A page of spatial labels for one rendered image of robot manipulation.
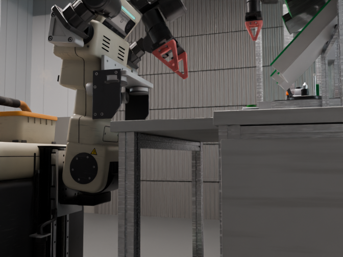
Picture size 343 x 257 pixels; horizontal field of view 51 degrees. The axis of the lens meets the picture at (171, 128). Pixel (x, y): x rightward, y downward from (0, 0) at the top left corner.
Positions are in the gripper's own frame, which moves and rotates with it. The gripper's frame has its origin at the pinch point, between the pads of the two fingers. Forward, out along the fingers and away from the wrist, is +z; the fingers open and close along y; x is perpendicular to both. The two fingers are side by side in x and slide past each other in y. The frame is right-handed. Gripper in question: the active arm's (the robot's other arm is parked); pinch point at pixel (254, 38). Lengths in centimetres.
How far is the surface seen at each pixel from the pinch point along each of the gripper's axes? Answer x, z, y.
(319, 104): -21.3, 29.6, -10.9
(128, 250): 32, 71, -55
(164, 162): 125, 52, 286
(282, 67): -8.4, 22.9, -42.4
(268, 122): -4, 40, -69
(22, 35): 327, -131, 275
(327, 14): -20.5, 10.1, -44.5
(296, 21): -14.4, 3.5, -23.6
